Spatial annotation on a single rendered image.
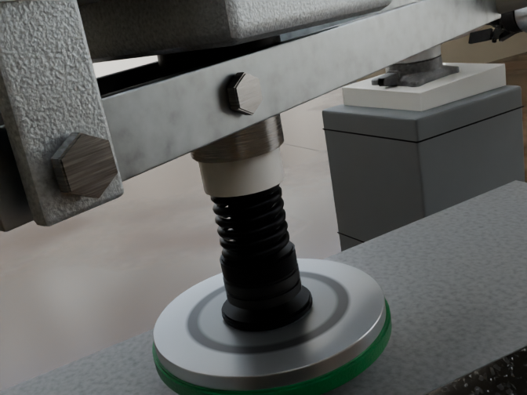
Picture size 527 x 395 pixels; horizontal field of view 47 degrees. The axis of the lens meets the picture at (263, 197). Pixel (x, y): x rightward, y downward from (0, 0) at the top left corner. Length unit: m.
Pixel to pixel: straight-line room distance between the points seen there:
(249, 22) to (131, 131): 0.09
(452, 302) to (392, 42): 0.27
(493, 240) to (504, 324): 0.20
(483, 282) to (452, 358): 0.15
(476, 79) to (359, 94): 0.32
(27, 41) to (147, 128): 0.10
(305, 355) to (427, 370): 0.12
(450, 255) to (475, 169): 0.97
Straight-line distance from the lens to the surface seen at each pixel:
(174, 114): 0.39
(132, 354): 0.66
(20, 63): 0.30
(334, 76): 0.52
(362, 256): 0.78
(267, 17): 0.38
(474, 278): 0.71
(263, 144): 0.48
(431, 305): 0.66
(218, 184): 0.49
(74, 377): 0.66
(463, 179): 1.69
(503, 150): 1.80
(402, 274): 0.72
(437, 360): 0.57
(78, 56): 0.32
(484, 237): 0.81
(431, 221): 0.87
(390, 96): 1.69
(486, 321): 0.63
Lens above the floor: 1.12
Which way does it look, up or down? 17 degrees down
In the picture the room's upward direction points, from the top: 10 degrees counter-clockwise
